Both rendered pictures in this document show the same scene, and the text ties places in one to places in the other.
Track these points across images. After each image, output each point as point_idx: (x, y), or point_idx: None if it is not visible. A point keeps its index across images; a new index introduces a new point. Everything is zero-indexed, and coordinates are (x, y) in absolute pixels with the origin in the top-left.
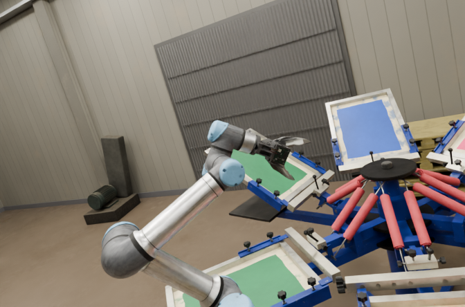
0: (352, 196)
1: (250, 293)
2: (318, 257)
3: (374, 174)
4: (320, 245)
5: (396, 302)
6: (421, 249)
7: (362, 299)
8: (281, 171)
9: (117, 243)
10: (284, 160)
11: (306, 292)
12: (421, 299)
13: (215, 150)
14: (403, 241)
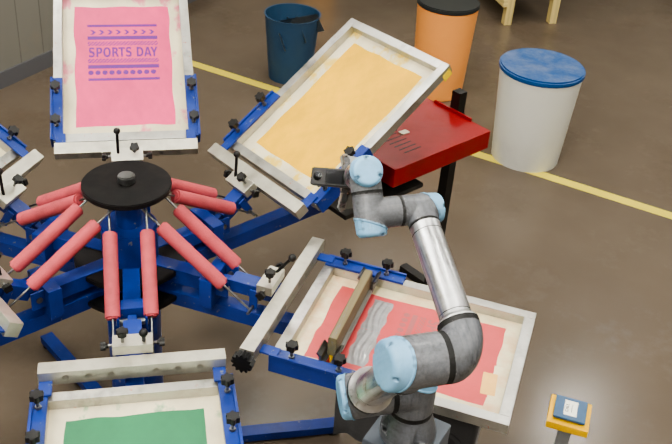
0: (110, 250)
1: None
2: (172, 358)
3: (134, 198)
4: (153, 343)
5: (295, 334)
6: (232, 273)
7: (298, 346)
8: (346, 203)
9: (467, 332)
10: None
11: (226, 399)
12: (304, 315)
13: (381, 194)
14: None
